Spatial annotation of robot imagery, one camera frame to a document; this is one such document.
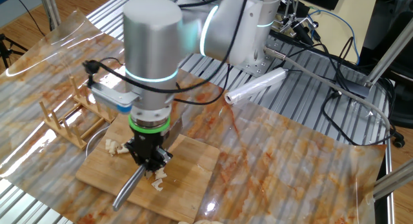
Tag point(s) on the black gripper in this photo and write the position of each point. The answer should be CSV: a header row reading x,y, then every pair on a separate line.
x,y
148,148

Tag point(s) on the steel cleaver knife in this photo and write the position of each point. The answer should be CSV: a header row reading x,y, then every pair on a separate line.
x,y
129,188

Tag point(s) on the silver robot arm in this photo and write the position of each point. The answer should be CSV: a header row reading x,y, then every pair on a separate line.
x,y
151,40

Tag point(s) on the bamboo cutting board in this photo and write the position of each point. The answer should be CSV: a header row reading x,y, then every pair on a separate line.
x,y
187,172

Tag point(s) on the metal bowl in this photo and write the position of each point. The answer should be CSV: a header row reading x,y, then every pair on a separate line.
x,y
92,141

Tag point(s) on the wooden peg rack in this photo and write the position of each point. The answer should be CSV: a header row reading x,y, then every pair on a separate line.
x,y
79,143

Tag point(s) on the clear plastic wrap roll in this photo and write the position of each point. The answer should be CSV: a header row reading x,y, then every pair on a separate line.
x,y
255,85

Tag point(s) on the marble pattern plastic sheet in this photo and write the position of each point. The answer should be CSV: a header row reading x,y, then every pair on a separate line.
x,y
306,172

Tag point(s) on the black tripod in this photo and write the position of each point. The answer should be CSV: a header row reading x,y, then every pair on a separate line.
x,y
3,40

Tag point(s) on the beige board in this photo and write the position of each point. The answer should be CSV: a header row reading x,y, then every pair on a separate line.
x,y
338,33

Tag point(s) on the black caster wheel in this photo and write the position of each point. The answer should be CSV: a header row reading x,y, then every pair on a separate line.
x,y
397,141

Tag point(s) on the black office chair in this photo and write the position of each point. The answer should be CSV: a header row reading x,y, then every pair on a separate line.
x,y
403,88

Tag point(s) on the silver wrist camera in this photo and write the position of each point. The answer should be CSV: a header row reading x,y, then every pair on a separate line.
x,y
113,96

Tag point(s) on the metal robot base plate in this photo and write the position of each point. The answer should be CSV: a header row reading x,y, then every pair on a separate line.
x,y
261,64

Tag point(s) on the aluminium frame post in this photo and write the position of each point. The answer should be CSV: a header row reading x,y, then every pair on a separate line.
x,y
390,53
51,7
397,179

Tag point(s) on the grey post foot bracket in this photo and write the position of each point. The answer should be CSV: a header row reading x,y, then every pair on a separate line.
x,y
353,88

